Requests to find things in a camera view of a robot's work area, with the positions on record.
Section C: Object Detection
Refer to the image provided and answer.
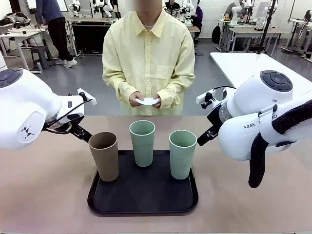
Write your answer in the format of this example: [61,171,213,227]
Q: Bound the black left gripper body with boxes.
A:
[69,121,82,136]

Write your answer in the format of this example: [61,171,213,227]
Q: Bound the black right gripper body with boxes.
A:
[206,104,222,128]

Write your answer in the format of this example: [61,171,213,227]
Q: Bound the brown tall cup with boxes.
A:
[88,132,120,182]

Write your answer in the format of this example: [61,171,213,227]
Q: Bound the green tall cup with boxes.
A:
[169,130,197,180]
[129,120,156,168]

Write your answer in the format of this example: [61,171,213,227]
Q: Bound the white scalloped paper coaster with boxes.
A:
[135,97,160,106]

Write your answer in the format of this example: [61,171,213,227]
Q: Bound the person's right forearm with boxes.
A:
[103,73,141,103]

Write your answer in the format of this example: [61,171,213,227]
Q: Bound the person's left forearm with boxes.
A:
[157,73,195,107]

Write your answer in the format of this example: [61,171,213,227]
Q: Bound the person's right hand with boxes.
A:
[129,91,144,108]

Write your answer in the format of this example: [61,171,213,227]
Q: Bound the large white table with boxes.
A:
[210,52,312,91]

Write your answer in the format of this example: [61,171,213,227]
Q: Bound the black backpack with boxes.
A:
[211,23,222,45]

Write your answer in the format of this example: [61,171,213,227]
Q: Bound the black plastic tray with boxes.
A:
[87,150,199,216]

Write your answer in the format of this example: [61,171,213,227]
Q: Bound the grey plastic stool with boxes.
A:
[30,46,56,70]

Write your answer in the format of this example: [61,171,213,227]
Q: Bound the small brown desk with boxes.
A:
[187,25,201,44]

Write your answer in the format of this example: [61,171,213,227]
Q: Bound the person in yellow shirt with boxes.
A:
[102,4,195,117]

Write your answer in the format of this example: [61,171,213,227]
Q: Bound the desk with black panel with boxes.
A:
[65,17,117,56]

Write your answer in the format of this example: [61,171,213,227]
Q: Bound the black stand pole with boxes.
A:
[257,0,278,54]

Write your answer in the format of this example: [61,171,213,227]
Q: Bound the person in purple top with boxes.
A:
[192,0,203,44]

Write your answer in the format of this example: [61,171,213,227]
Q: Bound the person in blue top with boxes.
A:
[35,0,78,69]

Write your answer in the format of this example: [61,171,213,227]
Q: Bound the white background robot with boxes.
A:
[230,2,242,26]
[254,0,278,31]
[69,0,82,18]
[92,0,115,18]
[181,0,195,26]

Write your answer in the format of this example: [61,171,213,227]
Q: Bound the seated person grey top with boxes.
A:
[224,0,247,21]

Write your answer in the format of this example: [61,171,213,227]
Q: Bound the seated person patterned sweater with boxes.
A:
[163,0,181,17]

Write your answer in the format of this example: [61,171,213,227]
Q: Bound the black jacket pile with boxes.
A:
[0,12,32,29]

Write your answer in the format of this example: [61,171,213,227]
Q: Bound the white whiteboard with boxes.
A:
[25,0,69,12]

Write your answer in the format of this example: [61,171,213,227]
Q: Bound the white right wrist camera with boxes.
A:
[196,89,216,108]

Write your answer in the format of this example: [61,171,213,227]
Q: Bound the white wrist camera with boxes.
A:
[196,89,216,108]
[77,88,97,106]

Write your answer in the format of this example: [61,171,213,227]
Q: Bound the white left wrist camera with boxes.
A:
[77,88,97,106]

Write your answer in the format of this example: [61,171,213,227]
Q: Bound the white frame desk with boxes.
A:
[284,9,312,58]

